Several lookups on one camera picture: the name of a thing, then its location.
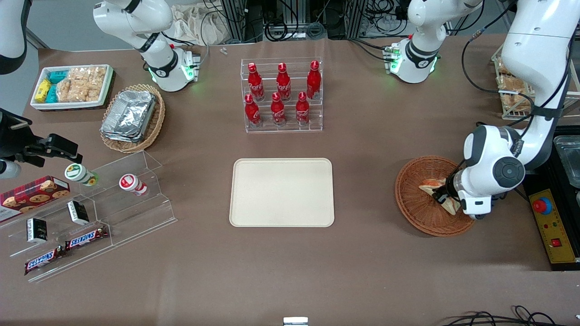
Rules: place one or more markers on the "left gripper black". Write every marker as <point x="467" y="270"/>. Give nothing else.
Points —
<point x="450" y="186"/>

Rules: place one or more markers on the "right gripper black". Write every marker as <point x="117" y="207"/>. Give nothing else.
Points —
<point x="12" y="136"/>

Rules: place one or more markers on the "triangular sandwich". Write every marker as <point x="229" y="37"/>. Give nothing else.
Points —
<point x="428" y="185"/>

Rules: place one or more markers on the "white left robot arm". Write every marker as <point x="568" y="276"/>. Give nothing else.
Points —
<point x="534" y="45"/>

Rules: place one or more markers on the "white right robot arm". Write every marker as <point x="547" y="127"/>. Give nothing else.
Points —
<point x="154" y="59"/>

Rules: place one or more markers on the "brown round wicker basket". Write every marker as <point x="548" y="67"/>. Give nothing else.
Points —
<point x="417" y="213"/>

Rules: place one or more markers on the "white rectangular snack tray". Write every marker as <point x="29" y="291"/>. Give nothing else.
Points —
<point x="68" y="105"/>

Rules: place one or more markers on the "light wicker basket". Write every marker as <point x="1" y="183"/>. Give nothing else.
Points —
<point x="156" y="122"/>

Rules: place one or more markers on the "cream plastic tray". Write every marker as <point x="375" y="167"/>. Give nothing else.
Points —
<point x="281" y="192"/>

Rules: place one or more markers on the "green lid yogurt cup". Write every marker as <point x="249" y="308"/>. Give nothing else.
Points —
<point x="77" y="172"/>

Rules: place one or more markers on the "red plaid cookie box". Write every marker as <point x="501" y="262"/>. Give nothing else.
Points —
<point x="31" y="194"/>

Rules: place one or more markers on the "teal snack box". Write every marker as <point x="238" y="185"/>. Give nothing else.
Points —
<point x="51" y="93"/>
<point x="58" y="76"/>

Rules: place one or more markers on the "yellow snack box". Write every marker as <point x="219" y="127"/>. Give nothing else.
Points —
<point x="43" y="89"/>

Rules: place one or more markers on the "small black white box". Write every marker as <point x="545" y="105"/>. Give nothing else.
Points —
<point x="36" y="230"/>
<point x="78" y="213"/>

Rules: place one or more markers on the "clear bag rice crackers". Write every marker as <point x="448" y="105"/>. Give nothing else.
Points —
<point x="81" y="83"/>

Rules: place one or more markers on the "red lid yogurt cup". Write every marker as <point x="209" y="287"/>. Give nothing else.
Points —
<point x="130" y="182"/>

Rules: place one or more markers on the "silver foil container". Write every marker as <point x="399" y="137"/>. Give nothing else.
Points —
<point x="129" y="115"/>

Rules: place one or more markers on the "Snickers chocolate bar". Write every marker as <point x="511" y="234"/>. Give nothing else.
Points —
<point x="86" y="237"/>
<point x="41" y="261"/>

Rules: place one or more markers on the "red emergency stop button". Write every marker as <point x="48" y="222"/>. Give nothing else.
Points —
<point x="542" y="206"/>

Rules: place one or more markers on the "clear acrylic tiered stand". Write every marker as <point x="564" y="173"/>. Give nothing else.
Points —
<point x="136" y="213"/>

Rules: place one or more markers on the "clear bag fried snacks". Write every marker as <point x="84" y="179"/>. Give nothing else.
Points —
<point x="502" y="67"/>
<point x="511" y="83"/>
<point x="519" y="102"/>

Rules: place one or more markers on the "yellow control box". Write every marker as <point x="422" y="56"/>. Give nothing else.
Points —
<point x="559" y="226"/>

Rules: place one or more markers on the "black appliance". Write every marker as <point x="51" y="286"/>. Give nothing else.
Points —
<point x="573" y="199"/>

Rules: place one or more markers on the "clear rectangular pan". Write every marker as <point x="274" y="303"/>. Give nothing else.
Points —
<point x="570" y="158"/>

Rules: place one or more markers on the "red Coca-Cola bottle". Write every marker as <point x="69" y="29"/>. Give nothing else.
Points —
<point x="277" y="110"/>
<point x="283" y="83"/>
<point x="254" y="83"/>
<point x="302" y="109"/>
<point x="313" y="81"/>
<point x="252" y="111"/>

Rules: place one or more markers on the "clear acrylic bottle stand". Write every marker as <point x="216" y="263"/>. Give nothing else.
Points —
<point x="290" y="128"/>

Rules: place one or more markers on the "beige cloth bag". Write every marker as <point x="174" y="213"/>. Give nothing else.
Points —
<point x="199" y="27"/>

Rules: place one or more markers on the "aluminium frame rack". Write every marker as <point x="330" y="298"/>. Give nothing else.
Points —
<point x="235" y="18"/>

